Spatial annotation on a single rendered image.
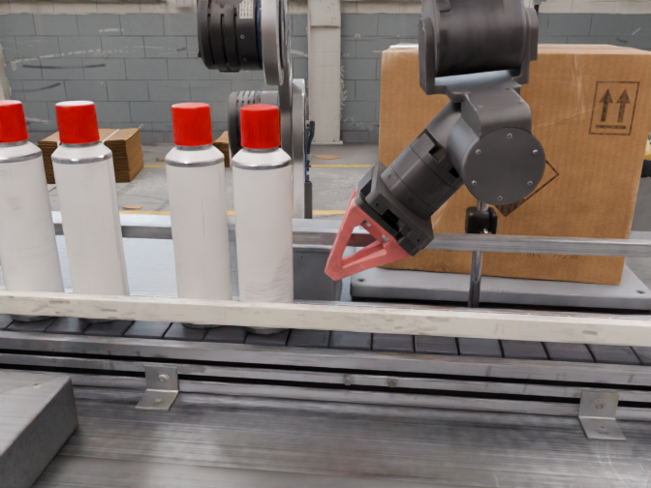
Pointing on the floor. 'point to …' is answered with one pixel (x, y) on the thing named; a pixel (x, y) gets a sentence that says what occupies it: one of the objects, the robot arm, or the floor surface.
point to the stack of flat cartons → (128, 167)
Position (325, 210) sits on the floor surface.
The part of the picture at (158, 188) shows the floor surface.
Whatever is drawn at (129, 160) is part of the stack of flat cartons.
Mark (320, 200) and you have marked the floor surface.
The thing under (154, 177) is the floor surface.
